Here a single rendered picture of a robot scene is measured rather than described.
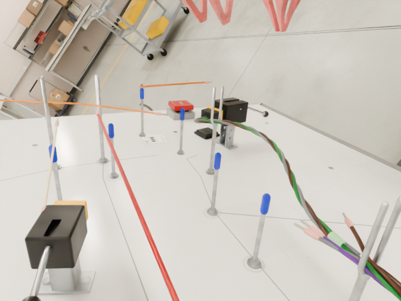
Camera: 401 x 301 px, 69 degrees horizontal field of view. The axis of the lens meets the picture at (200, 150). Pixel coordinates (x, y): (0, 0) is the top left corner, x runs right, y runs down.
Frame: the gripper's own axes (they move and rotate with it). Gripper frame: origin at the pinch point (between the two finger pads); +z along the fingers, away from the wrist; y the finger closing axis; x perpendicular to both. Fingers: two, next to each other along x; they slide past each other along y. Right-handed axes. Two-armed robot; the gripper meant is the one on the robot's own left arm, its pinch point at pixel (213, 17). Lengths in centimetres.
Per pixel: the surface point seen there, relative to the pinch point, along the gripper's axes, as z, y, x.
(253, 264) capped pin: 14.6, 25.3, -22.5
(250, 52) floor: 102, -148, 153
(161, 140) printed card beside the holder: 19.3, -8.0, -13.6
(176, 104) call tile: 20.8, -18.0, -2.6
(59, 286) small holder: 7.1, 17.1, -37.3
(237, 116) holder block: 17.5, 2.5, -1.7
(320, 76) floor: 94, -63, 128
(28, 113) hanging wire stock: 30, -88, -29
